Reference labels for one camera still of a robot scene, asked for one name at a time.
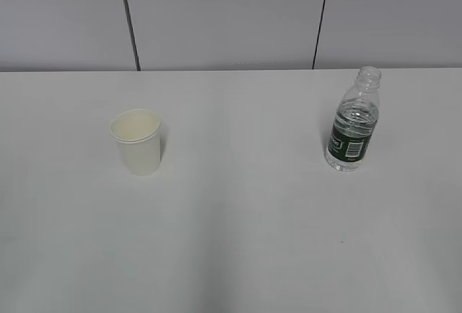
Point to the clear water bottle green label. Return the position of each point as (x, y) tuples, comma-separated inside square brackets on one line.
[(355, 121)]

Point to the white paper cup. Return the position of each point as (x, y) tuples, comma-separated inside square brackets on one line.
[(137, 134)]

